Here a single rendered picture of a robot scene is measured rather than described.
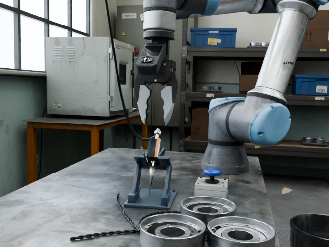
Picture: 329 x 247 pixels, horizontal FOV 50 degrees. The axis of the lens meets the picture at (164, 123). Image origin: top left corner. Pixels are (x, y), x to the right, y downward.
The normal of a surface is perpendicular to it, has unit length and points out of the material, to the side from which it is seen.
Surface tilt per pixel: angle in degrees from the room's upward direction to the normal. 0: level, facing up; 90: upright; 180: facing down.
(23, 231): 0
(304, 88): 90
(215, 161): 72
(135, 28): 90
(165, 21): 90
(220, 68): 90
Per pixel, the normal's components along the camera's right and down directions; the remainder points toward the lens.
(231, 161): 0.13, -0.20
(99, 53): -0.22, 0.10
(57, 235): 0.03, -0.99
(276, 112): 0.46, 0.22
